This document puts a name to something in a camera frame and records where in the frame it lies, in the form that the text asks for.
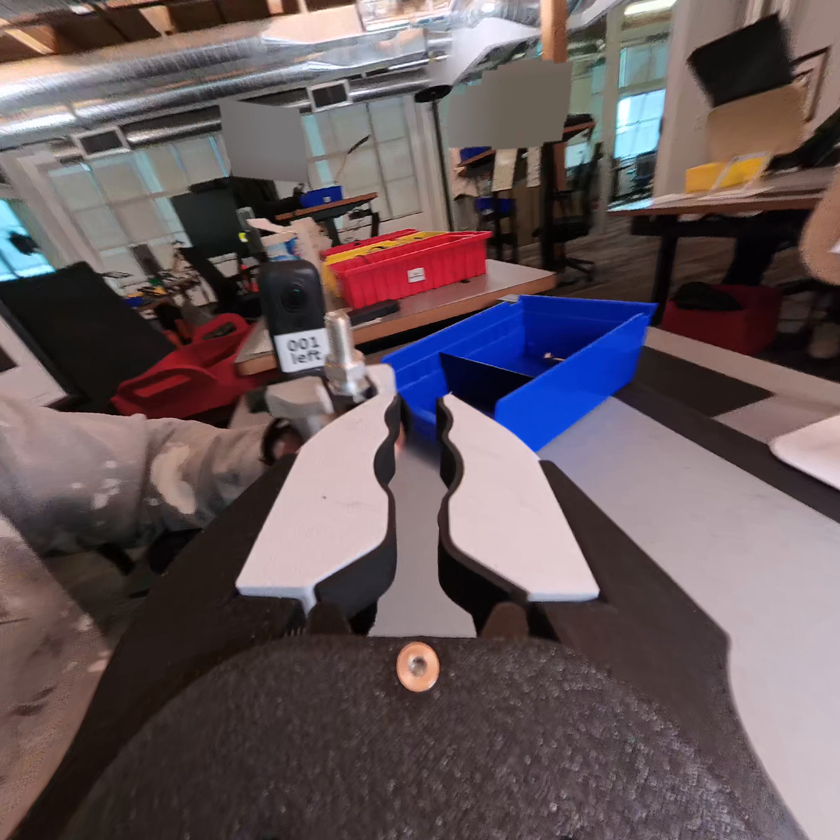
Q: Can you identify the tall standing desk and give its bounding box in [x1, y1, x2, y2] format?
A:
[453, 115, 598, 263]

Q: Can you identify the beige rounded board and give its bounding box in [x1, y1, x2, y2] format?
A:
[705, 85, 808, 161]

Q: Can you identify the black office chair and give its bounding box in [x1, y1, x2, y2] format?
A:
[178, 246, 263, 319]
[535, 141, 601, 277]

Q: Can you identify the silver ceiling duct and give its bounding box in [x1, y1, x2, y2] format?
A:
[0, 29, 427, 132]

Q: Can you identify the blue plastic storage bin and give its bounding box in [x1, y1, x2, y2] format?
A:
[381, 294, 659, 454]

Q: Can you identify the wall marker frame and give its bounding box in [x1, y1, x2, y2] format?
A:
[794, 49, 831, 122]

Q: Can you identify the black bin divider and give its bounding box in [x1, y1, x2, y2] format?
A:
[438, 352, 534, 421]

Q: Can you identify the white rounded base plate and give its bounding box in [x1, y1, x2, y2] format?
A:
[769, 413, 840, 492]

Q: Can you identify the small yellow bin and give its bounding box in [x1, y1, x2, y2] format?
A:
[684, 154, 772, 194]

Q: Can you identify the red labelled plastic tray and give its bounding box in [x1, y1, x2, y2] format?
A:
[331, 231, 493, 309]

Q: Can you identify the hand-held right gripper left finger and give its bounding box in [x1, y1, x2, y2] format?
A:
[235, 392, 404, 616]

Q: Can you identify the person's left forearm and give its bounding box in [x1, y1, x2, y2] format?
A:
[0, 387, 273, 559]

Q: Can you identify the wooden support post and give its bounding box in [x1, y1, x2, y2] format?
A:
[539, 0, 568, 63]

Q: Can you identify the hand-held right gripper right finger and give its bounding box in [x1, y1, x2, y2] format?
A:
[436, 392, 601, 616]

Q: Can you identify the red fabric bag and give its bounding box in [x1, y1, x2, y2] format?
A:
[661, 282, 783, 355]

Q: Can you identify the person's left hand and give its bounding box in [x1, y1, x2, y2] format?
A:
[262, 420, 304, 464]

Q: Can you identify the white cardboard carton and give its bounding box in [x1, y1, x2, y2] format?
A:
[246, 218, 326, 263]

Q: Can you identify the yellow plastic tray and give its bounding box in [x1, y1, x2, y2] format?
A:
[323, 231, 447, 296]

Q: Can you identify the wooden-topped work desk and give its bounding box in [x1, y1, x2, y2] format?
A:
[607, 167, 840, 322]

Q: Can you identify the dark green board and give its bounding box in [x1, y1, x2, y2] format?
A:
[171, 176, 280, 257]

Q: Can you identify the person's grey patterned sweatshirt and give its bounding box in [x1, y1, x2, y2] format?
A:
[0, 518, 112, 828]

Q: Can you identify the black floor lamp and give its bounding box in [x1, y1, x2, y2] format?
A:
[415, 85, 457, 231]

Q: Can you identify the black light flag panel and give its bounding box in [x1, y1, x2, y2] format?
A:
[686, 13, 795, 109]

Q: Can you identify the grey desk with wood edge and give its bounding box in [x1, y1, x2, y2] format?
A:
[235, 259, 557, 376]

